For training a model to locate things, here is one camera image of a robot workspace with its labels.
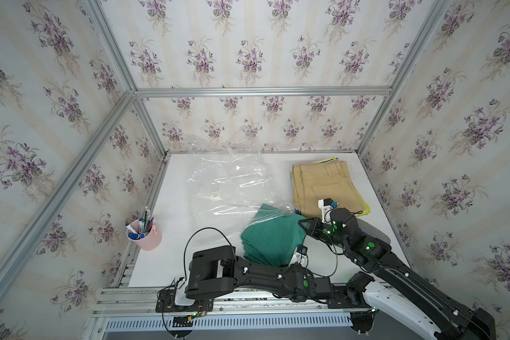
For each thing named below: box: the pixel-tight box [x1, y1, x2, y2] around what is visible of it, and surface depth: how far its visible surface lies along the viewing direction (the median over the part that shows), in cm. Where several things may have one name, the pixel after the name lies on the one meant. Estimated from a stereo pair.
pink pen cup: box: [126, 218, 163, 251], surface depth 82 cm
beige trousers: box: [291, 160, 365, 218], surface depth 91 cm
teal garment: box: [240, 203, 307, 268], surface depth 85 cm
